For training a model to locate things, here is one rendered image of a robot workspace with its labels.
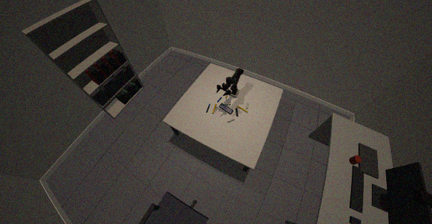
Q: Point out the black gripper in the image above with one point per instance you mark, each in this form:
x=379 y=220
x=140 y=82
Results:
x=228 y=92

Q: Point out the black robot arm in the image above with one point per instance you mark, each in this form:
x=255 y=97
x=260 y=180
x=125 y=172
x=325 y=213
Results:
x=231 y=80

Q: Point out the grey keyboard with keys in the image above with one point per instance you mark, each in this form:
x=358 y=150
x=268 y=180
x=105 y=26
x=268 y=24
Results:
x=226 y=108

